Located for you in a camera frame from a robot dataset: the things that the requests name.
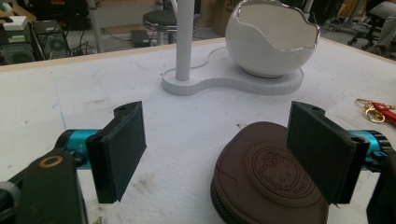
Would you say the black office chair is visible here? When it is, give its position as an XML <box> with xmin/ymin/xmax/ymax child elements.
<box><xmin>346</xmin><ymin>0</ymin><xmax>396</xmax><ymax>50</ymax></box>

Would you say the black computer tower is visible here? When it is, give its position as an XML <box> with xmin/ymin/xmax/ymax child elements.
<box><xmin>31</xmin><ymin>19</ymin><xmax>71</xmax><ymax>60</ymax></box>

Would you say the white stand with pole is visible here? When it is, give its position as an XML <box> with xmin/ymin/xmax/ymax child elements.
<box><xmin>161</xmin><ymin>0</ymin><xmax>304</xmax><ymax>96</ymax></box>

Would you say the red keychain with gold clasps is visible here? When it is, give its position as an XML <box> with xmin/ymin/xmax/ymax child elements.
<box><xmin>355</xmin><ymin>98</ymin><xmax>396</xmax><ymax>124</ymax></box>

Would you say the white metal stand leg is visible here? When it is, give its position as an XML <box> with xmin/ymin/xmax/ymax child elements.
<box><xmin>87</xmin><ymin>0</ymin><xmax>106</xmax><ymax>54</ymax></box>

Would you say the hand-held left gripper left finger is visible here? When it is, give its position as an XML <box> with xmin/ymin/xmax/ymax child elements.
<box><xmin>55</xmin><ymin>100</ymin><xmax>148</xmax><ymax>204</ymax></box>

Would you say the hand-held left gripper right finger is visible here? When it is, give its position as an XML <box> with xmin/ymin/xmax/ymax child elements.
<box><xmin>286</xmin><ymin>100</ymin><xmax>394</xmax><ymax>207</ymax></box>

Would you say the brown round zip pouch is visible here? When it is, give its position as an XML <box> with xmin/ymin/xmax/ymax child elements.
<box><xmin>210</xmin><ymin>120</ymin><xmax>330</xmax><ymax>224</ymax></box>

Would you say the white eggshell-shaped bowl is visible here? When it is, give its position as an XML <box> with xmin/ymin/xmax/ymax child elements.
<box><xmin>224</xmin><ymin>0</ymin><xmax>321</xmax><ymax>78</ymax></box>

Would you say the black round stool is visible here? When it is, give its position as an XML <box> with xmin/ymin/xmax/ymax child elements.
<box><xmin>142</xmin><ymin>8</ymin><xmax>178</xmax><ymax>45</ymax></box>

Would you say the black flat device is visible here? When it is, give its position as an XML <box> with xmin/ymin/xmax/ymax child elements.
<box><xmin>130</xmin><ymin>29</ymin><xmax>151</xmax><ymax>49</ymax></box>

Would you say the white box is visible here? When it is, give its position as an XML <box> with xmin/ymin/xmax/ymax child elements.
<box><xmin>2</xmin><ymin>15</ymin><xmax>29</xmax><ymax>32</ymax></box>

